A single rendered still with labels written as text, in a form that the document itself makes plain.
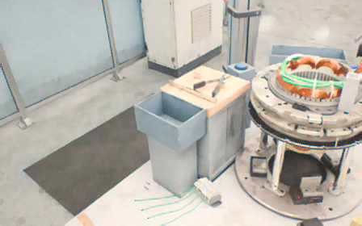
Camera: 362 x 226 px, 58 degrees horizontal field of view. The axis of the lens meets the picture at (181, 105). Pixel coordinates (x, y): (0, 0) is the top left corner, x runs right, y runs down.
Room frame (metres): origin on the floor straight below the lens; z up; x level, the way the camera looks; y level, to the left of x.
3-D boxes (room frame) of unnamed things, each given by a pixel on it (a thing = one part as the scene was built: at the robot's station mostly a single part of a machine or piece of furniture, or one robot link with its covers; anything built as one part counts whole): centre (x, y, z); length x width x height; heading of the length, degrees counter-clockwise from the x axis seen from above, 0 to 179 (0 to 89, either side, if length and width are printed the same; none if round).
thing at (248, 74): (1.02, -0.22, 0.91); 0.07 x 0.07 x 0.25; 28
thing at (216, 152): (0.85, -0.07, 0.91); 0.19 x 0.19 x 0.26; 46
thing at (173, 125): (0.74, 0.03, 0.92); 0.17 x 0.11 x 0.28; 46
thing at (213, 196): (0.67, -0.06, 0.80); 0.10 x 0.05 x 0.04; 32
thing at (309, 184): (0.63, -0.35, 0.85); 0.06 x 0.04 x 0.05; 92
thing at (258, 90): (0.75, -0.36, 1.09); 0.32 x 0.32 x 0.01
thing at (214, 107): (0.85, -0.07, 1.05); 0.20 x 0.19 x 0.02; 136
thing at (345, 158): (0.66, -0.44, 0.91); 0.02 x 0.02 x 0.21
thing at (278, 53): (1.05, -0.45, 0.92); 0.25 x 0.11 x 0.28; 72
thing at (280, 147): (0.67, -0.26, 0.91); 0.02 x 0.02 x 0.21
